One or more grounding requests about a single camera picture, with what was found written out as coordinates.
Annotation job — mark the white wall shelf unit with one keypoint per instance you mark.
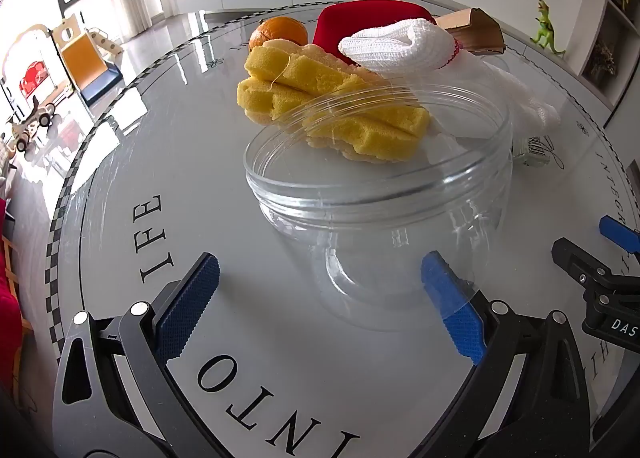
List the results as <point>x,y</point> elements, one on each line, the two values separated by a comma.
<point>620,88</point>

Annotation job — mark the clear plastic jar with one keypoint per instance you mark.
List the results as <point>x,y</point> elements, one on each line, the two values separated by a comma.
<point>380,218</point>

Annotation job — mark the clear plastic wrapper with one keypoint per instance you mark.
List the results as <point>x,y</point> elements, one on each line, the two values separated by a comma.
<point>532,150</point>

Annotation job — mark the red patterned blanket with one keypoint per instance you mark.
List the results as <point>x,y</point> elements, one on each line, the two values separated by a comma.
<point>7,298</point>

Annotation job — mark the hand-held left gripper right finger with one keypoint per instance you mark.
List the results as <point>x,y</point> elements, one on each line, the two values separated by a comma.
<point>452,308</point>

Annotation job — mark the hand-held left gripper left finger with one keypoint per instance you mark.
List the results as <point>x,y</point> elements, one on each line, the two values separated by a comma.
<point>187,308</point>

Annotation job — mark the dried flower bunch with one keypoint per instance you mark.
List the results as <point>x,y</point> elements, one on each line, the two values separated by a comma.
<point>605,60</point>

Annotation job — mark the green toy dinosaur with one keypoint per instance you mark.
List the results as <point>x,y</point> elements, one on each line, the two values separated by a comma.
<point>546,30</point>

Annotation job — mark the brown cardboard box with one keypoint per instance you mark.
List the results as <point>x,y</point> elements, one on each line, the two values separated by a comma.
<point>480,30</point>

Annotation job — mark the white waffle cloth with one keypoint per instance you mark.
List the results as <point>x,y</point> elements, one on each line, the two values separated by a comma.
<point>400,45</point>

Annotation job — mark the red bowl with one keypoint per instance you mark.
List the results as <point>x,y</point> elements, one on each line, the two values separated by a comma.
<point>350,20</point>

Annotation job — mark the orange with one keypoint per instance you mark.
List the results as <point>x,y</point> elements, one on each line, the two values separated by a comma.
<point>280,30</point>

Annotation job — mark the wooden toy airplane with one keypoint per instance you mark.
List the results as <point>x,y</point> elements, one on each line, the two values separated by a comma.
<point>32,125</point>

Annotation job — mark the yellow sponge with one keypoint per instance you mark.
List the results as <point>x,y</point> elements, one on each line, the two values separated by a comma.
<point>300,70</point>

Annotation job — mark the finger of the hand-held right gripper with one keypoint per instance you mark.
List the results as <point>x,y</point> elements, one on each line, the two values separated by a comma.
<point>575,258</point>
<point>617,233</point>

